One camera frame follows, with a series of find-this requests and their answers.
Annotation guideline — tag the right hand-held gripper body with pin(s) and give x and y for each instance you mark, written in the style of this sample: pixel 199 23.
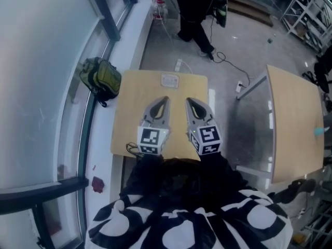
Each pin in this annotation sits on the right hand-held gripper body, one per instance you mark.
pixel 207 135

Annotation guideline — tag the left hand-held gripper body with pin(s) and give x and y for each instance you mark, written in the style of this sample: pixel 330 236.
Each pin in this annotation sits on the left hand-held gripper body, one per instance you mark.
pixel 149 136

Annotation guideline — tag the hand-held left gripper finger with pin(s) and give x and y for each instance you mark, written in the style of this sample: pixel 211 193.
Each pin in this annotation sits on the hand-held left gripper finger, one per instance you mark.
pixel 167 117
pixel 145 118

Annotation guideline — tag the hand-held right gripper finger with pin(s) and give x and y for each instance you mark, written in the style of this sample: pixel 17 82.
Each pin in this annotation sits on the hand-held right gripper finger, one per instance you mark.
pixel 189 118
pixel 210 119

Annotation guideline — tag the white pad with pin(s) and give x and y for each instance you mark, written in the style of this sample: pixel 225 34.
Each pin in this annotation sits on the white pad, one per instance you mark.
pixel 169 80

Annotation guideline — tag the person's left forearm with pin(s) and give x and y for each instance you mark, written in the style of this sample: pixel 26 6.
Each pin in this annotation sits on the person's left forearm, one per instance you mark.
pixel 146 170

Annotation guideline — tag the person's right forearm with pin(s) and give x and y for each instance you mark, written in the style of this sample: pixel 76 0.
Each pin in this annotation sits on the person's right forearm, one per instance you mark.
pixel 220 170

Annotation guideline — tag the square wooden table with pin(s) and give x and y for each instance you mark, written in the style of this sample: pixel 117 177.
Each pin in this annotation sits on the square wooden table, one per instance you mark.
pixel 129 108

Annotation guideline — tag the white power strip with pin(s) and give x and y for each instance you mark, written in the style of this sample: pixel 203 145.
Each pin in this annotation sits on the white power strip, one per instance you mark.
pixel 239 86
pixel 178 64

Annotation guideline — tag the person's black trousers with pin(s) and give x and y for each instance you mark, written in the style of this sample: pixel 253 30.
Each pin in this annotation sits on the person's black trousers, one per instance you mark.
pixel 179 178

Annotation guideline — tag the green black backpack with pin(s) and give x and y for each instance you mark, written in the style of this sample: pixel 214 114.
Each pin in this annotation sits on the green black backpack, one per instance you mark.
pixel 103 79

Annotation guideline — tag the dark red cloth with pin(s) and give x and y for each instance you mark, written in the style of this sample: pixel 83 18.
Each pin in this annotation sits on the dark red cloth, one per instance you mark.
pixel 98 184

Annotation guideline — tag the curved wooden table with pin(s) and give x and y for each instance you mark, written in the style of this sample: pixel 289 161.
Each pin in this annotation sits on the curved wooden table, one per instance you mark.
pixel 295 118

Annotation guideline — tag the person's black white patterned shirt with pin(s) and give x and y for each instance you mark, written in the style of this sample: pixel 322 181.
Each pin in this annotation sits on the person's black white patterned shirt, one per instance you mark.
pixel 181 229

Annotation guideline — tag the black office chair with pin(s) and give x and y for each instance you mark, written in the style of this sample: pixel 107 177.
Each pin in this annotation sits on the black office chair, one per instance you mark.
pixel 321 74
pixel 295 191

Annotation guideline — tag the clear bottle with red cap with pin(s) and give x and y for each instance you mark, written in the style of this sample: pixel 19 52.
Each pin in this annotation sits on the clear bottle with red cap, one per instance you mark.
pixel 159 9

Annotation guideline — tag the teal object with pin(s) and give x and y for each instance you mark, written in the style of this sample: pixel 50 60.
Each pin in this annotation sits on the teal object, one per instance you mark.
pixel 319 131

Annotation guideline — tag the wooden step platform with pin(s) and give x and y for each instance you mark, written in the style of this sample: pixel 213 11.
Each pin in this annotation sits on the wooden step platform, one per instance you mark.
pixel 249 6

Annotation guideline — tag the white metal shelf rack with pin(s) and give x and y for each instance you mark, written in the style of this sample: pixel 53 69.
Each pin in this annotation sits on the white metal shelf rack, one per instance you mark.
pixel 308 14

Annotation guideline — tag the black window frame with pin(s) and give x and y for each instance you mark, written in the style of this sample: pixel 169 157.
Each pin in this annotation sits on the black window frame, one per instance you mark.
pixel 111 17
pixel 39 193

